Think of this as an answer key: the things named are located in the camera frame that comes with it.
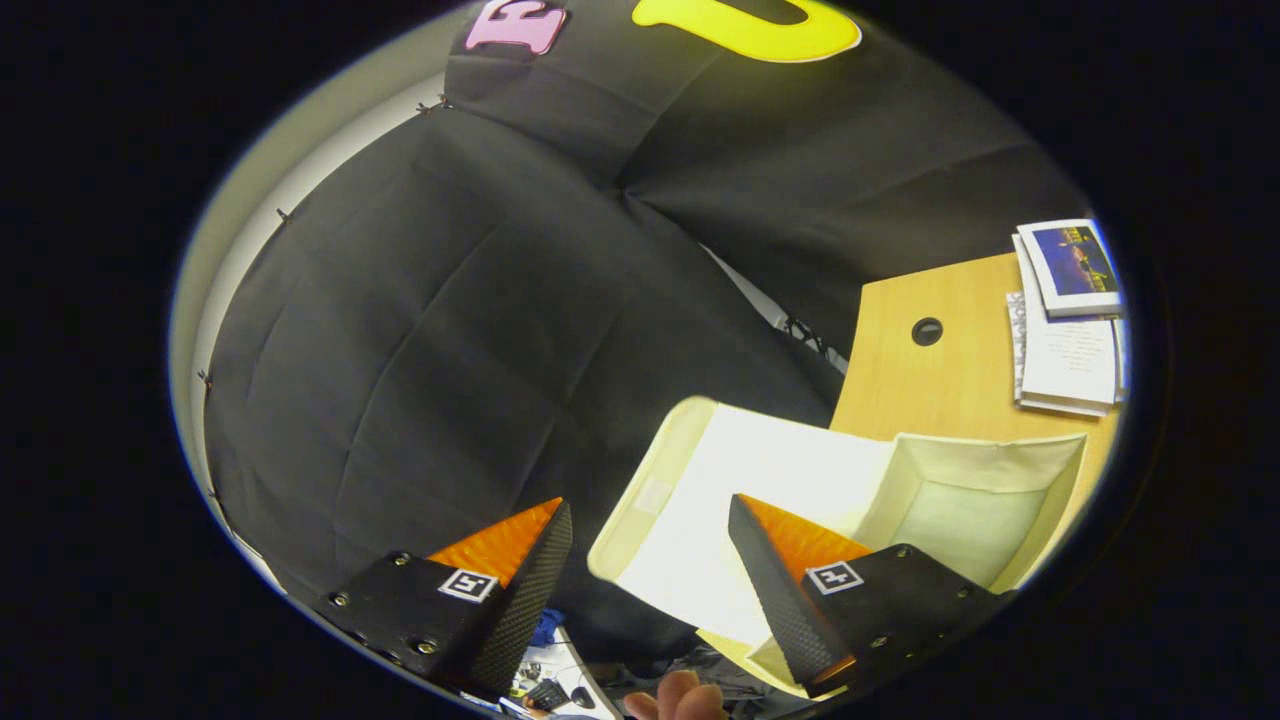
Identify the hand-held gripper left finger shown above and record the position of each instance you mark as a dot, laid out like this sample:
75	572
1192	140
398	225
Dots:
525	600

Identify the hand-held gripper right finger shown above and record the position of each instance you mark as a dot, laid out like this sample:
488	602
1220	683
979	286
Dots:
775	600

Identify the cream fabric storage box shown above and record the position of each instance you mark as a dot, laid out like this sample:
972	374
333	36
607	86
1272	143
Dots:
700	500

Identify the white book text cover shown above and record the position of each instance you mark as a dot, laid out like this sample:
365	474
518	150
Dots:
1065	360

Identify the white book night photo cover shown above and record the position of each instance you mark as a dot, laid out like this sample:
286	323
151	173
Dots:
1075	265

